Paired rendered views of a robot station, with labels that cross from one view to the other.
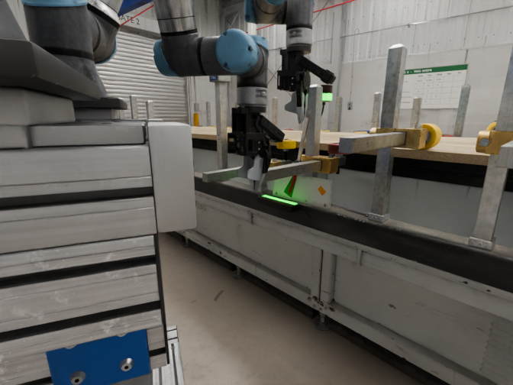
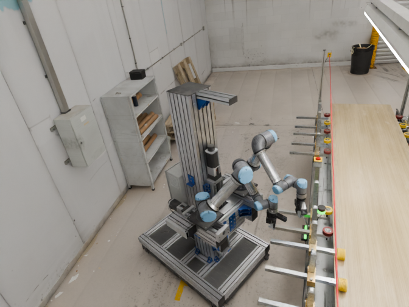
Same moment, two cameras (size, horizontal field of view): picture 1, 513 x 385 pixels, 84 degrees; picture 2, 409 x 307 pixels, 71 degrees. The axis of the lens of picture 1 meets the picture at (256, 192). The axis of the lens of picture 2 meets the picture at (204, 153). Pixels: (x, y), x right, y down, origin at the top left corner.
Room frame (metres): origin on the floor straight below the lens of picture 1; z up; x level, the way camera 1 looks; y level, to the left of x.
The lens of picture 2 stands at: (-0.40, -1.45, 2.73)
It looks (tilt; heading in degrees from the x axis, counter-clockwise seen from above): 31 degrees down; 68
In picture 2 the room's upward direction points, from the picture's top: 8 degrees counter-clockwise
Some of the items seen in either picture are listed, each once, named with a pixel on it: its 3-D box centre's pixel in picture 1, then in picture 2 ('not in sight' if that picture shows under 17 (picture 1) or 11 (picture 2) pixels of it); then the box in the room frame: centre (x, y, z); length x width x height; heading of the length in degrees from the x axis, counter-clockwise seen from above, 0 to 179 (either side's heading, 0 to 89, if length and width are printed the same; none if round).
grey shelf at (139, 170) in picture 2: not in sight; (141, 133); (0.31, 2.75, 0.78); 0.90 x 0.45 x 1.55; 50
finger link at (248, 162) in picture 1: (246, 173); not in sight; (0.74, 0.03, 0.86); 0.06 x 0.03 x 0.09; 134
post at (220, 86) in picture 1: (221, 133); (315, 184); (1.36, 0.16, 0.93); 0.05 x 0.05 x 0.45; 44
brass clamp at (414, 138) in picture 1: (395, 137); (312, 246); (0.79, -0.38, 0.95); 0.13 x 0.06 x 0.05; 44
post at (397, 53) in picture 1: (387, 139); (312, 244); (0.81, -0.37, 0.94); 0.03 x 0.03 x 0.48; 44
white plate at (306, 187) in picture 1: (299, 189); not in sight; (0.99, -0.15, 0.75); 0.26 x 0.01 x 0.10; 44
